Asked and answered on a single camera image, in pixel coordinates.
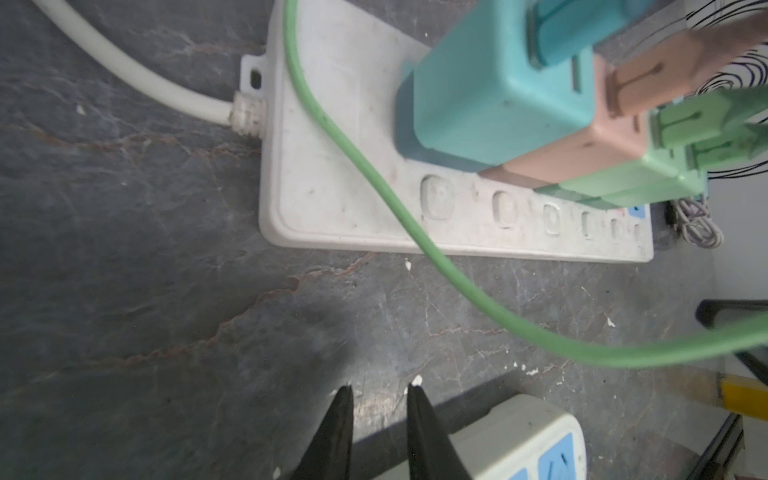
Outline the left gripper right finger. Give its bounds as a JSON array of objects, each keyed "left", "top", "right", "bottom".
[{"left": 406, "top": 385, "right": 471, "bottom": 480}]

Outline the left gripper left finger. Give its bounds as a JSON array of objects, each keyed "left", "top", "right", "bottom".
[{"left": 290, "top": 385, "right": 354, "bottom": 480}]

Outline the long colourful power strip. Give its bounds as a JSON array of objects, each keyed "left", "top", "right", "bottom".
[{"left": 241, "top": 1, "right": 654, "bottom": 263}]

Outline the light green plug adapter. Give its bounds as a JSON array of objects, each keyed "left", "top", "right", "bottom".
[{"left": 535, "top": 147, "right": 707, "bottom": 210}]

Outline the teal plug adapter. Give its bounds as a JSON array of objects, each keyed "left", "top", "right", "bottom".
[{"left": 395, "top": 1, "right": 596, "bottom": 172}]

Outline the pink plug adapter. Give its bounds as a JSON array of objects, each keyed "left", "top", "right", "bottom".
[{"left": 479, "top": 54, "right": 650, "bottom": 189}]

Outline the teal charging cable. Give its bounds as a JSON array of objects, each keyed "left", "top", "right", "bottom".
[{"left": 526, "top": 0, "right": 661, "bottom": 68}]

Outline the short blue power strip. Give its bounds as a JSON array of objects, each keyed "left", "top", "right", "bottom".
[{"left": 379, "top": 394, "right": 587, "bottom": 479}]

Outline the white coiled cable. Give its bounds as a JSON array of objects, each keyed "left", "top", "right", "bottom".
[{"left": 668, "top": 196, "right": 726, "bottom": 250}]

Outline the white power strip cord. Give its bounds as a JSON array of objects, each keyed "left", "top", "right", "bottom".
[{"left": 32, "top": 0, "right": 266, "bottom": 138}]

